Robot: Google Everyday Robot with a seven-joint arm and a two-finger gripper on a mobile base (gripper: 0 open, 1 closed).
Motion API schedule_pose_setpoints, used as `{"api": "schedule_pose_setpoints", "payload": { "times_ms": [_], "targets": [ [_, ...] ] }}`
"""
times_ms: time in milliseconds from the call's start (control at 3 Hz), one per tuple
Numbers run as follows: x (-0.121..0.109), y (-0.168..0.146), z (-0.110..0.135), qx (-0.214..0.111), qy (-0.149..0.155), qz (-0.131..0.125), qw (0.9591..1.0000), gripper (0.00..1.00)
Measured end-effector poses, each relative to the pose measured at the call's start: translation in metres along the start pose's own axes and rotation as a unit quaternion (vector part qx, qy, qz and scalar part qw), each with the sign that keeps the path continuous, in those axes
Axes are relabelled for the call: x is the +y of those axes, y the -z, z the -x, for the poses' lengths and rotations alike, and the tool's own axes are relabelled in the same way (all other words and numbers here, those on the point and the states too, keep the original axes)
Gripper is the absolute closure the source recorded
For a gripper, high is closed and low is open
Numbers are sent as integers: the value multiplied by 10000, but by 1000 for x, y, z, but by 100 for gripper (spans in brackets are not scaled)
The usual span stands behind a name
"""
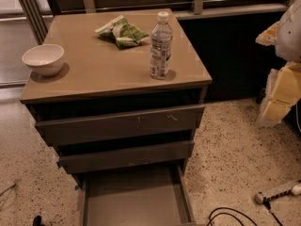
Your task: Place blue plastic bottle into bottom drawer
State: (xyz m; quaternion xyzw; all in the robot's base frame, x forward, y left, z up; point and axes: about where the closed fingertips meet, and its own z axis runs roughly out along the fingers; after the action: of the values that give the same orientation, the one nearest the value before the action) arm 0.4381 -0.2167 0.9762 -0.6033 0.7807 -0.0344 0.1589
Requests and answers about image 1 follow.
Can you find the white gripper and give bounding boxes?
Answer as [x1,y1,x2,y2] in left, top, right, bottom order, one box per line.
[255,22,301,123]

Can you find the clear plastic water bottle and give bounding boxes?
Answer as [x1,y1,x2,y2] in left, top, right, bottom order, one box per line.
[150,11,173,79]

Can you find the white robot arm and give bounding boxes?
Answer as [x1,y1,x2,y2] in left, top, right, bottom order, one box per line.
[256,0,301,127]

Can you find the top grey drawer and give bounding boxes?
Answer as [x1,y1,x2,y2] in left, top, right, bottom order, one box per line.
[36,105,204,146]

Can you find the grey drawer cabinet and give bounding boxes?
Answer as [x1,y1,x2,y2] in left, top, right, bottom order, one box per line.
[21,12,211,212]

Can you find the middle grey drawer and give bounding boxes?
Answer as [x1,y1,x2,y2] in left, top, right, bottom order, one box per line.
[59,140,194,174]

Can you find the open bottom grey drawer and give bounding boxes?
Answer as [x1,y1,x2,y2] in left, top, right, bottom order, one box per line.
[81,163,197,226]

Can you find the white power strip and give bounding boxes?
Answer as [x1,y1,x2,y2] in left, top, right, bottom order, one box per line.
[254,180,301,204]

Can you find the green snack bag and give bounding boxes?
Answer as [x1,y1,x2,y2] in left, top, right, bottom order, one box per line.
[95,15,149,50]

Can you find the white ceramic bowl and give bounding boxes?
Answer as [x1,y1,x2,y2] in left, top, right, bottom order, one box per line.
[22,44,65,76]

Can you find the black object bottom left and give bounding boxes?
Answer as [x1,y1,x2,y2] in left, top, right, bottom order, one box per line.
[32,216,41,226]

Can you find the grey rod on floor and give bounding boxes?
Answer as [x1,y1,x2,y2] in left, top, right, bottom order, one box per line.
[0,183,16,197]

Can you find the black floor cable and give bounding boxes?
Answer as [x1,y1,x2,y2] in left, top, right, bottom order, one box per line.
[206,201,285,226]

